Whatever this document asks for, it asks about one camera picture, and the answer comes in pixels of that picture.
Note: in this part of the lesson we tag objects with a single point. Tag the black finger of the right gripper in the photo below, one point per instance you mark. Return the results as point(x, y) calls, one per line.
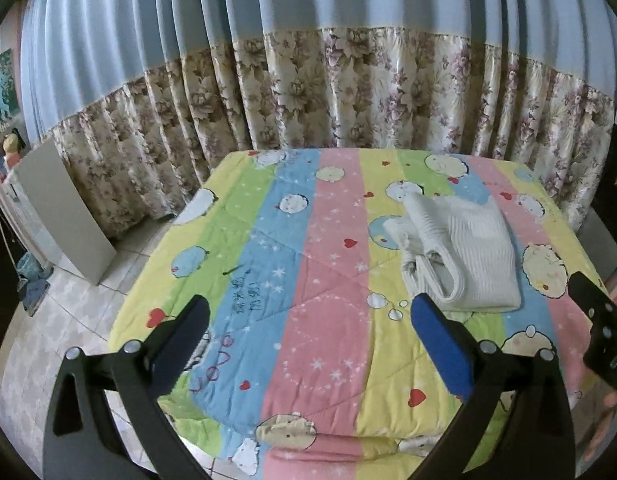
point(591, 300)

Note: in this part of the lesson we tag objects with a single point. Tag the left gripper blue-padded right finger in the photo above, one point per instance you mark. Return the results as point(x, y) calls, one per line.
point(537, 441)

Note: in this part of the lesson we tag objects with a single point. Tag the cream ribbed knit sweater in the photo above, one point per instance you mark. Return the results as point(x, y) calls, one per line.
point(457, 252)

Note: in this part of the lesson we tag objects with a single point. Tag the blue cloth on floor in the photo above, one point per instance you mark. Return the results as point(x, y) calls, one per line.
point(33, 282)

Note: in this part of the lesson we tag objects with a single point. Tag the blue and floral curtain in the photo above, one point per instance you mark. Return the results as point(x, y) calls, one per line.
point(144, 98)

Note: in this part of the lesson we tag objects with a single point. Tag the white leaning board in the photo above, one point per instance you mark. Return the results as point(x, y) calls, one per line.
point(58, 228)

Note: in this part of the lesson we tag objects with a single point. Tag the colourful cartoon striped quilt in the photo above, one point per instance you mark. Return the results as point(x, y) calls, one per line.
point(311, 368)

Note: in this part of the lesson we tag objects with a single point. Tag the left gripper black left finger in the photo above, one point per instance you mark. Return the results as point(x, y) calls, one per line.
point(81, 440)

